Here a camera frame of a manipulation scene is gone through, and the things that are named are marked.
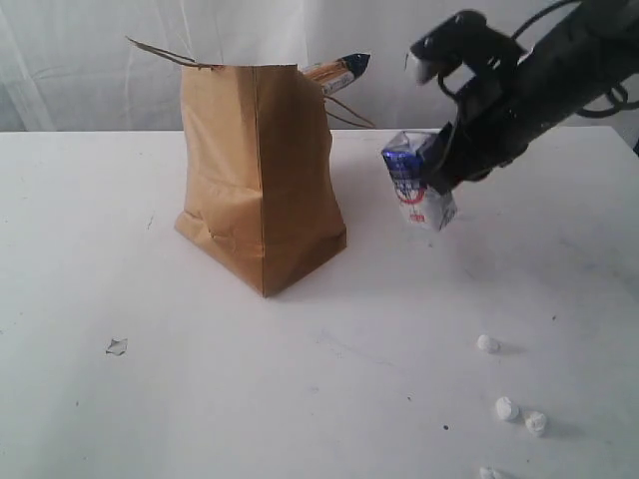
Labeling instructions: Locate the small white blue carton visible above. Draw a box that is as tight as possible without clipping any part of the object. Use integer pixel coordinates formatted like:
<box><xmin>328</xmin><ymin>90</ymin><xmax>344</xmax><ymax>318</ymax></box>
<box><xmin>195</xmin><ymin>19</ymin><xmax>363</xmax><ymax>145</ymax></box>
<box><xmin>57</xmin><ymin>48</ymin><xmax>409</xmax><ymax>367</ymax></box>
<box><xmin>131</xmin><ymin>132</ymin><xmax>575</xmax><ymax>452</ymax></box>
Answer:
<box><xmin>381</xmin><ymin>130</ymin><xmax>457</xmax><ymax>232</ymax></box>

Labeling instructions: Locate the spaghetti package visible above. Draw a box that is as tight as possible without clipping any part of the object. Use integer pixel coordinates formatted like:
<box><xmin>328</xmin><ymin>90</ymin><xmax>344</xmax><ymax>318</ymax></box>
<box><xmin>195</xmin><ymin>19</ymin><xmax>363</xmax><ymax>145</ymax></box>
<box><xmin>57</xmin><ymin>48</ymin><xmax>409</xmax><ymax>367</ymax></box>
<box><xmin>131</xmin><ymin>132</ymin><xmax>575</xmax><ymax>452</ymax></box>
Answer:
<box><xmin>301</xmin><ymin>53</ymin><xmax>371</xmax><ymax>96</ymax></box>

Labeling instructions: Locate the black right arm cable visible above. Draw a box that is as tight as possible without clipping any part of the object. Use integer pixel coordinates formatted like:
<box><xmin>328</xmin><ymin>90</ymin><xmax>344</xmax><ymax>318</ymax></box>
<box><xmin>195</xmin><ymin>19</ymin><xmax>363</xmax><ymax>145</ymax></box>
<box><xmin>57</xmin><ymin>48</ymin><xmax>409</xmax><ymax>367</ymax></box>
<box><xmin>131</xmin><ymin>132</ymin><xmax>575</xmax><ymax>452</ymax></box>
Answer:
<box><xmin>433</xmin><ymin>0</ymin><xmax>639</xmax><ymax>121</ymax></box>

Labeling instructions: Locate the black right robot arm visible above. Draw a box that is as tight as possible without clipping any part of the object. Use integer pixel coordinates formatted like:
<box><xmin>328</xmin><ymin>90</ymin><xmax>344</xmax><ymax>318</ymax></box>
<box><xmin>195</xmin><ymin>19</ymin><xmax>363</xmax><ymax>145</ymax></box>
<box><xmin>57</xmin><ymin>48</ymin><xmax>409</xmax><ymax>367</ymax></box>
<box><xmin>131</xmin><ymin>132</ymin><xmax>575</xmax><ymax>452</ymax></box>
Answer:
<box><xmin>407</xmin><ymin>1</ymin><xmax>638</xmax><ymax>194</ymax></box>

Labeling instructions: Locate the torn label scrap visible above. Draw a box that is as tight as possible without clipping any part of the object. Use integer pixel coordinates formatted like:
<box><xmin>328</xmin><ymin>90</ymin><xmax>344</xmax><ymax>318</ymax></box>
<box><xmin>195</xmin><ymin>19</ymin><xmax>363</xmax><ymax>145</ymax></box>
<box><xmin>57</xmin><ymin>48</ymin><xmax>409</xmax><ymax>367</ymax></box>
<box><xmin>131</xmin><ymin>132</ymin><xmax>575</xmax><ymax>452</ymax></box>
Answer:
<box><xmin>105</xmin><ymin>338</ymin><xmax>128</xmax><ymax>357</ymax></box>

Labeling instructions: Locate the large brown paper bag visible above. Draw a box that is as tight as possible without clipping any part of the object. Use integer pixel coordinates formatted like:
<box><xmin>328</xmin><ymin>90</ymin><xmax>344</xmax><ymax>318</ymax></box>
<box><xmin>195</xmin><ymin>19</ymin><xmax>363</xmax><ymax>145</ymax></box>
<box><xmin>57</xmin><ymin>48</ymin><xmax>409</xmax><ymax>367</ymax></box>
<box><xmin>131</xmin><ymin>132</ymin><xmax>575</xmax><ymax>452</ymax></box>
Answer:
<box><xmin>147</xmin><ymin>46</ymin><xmax>347</xmax><ymax>297</ymax></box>

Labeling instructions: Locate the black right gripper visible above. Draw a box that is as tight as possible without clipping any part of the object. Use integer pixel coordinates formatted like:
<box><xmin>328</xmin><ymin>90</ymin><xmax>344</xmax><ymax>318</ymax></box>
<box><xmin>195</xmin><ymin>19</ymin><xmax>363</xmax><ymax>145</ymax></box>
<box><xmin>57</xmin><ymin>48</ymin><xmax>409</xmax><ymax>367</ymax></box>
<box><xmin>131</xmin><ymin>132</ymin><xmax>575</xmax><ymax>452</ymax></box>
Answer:
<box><xmin>417</xmin><ymin>51</ymin><xmax>531</xmax><ymax>196</ymax></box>

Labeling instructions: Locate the white pellet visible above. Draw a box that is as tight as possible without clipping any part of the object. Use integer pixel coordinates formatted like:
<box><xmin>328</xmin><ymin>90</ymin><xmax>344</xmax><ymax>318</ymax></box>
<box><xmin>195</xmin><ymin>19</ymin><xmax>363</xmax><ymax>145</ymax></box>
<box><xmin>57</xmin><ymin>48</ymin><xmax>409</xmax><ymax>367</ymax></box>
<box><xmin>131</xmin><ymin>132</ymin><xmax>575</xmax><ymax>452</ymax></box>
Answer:
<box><xmin>523</xmin><ymin>410</ymin><xmax>548</xmax><ymax>437</ymax></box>
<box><xmin>476</xmin><ymin>334</ymin><xmax>501</xmax><ymax>354</ymax></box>
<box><xmin>479</xmin><ymin>466</ymin><xmax>504</xmax><ymax>479</ymax></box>
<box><xmin>494</xmin><ymin>396</ymin><xmax>520</xmax><ymax>422</ymax></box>

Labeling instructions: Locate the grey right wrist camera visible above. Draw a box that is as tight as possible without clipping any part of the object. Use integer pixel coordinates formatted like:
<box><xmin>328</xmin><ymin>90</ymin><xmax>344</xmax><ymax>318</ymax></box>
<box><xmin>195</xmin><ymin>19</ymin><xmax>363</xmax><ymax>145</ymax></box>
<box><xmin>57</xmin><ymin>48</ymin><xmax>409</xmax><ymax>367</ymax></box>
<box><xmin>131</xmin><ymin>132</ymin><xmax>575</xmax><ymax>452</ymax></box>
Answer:
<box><xmin>404</xmin><ymin>10</ymin><xmax>526</xmax><ymax>85</ymax></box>

